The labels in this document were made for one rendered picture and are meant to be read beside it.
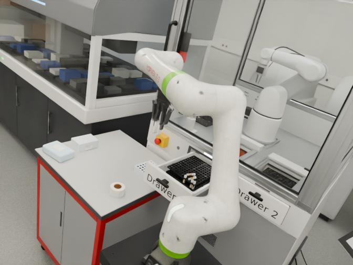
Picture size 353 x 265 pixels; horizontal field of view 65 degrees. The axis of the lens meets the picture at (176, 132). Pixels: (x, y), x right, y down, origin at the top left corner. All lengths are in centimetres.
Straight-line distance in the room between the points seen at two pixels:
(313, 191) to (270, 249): 39
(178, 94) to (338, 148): 68
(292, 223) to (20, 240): 171
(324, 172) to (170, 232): 68
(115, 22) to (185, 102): 101
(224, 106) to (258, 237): 81
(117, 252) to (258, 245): 77
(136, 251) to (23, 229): 134
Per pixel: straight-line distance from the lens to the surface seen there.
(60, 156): 156
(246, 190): 144
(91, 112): 188
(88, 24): 175
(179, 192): 125
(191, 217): 92
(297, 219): 142
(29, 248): 219
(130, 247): 111
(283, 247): 151
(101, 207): 131
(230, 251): 169
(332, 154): 127
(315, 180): 132
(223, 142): 99
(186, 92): 88
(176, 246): 99
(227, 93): 97
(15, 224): 235
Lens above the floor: 163
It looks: 25 degrees down
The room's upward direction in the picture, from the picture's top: 14 degrees clockwise
